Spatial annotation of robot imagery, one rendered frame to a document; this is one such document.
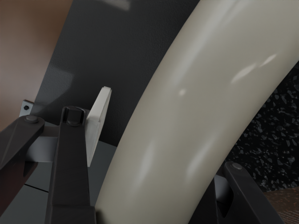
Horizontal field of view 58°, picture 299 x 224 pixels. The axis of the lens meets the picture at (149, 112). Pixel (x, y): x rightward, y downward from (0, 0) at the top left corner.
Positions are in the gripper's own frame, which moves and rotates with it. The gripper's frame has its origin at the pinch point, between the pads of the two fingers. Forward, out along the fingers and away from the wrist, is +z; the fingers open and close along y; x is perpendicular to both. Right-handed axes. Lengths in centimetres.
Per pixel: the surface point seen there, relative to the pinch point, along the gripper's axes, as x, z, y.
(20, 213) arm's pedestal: -43, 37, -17
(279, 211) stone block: -16.2, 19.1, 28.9
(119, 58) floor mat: -9, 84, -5
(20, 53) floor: -18, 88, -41
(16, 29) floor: -9, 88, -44
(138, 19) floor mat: 6, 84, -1
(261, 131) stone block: -2.5, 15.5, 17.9
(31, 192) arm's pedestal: -43, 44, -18
